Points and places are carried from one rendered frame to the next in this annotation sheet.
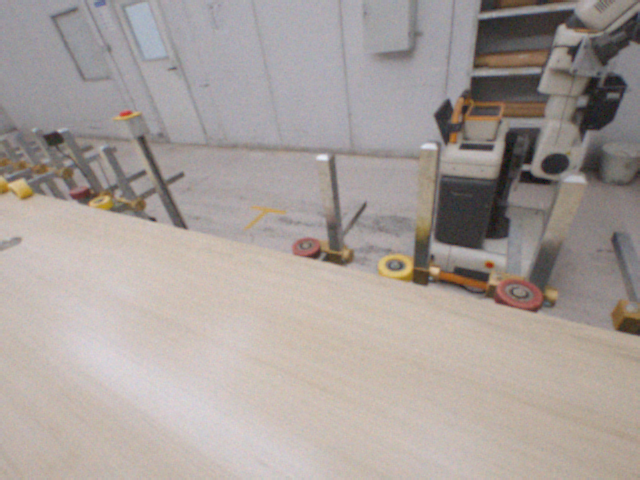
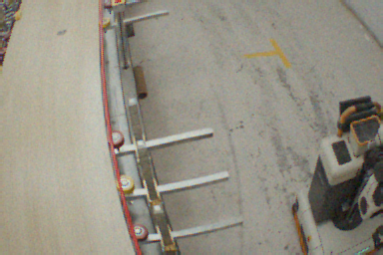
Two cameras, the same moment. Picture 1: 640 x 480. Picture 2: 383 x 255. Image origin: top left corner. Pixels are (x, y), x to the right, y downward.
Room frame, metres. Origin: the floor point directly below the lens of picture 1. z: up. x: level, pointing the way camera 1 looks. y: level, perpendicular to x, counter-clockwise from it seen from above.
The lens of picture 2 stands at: (-0.03, -1.20, 2.47)
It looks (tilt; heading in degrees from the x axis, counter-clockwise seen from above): 48 degrees down; 48
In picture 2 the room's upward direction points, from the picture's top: 5 degrees counter-clockwise
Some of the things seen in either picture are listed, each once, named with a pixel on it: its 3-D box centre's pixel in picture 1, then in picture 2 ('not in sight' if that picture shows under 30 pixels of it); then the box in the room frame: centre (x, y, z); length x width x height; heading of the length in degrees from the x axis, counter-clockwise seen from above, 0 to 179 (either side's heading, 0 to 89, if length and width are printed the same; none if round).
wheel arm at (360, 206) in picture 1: (339, 235); (162, 143); (0.84, -0.06, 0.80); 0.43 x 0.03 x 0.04; 147
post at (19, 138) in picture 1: (46, 178); not in sight; (1.70, 1.42, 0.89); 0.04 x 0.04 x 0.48; 57
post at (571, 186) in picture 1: (538, 273); (166, 237); (0.47, -0.46, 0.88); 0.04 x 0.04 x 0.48; 57
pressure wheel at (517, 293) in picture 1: (513, 309); (140, 236); (0.40, -0.37, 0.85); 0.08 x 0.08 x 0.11
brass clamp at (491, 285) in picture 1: (520, 290); (167, 240); (0.48, -0.44, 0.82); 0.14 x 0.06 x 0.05; 57
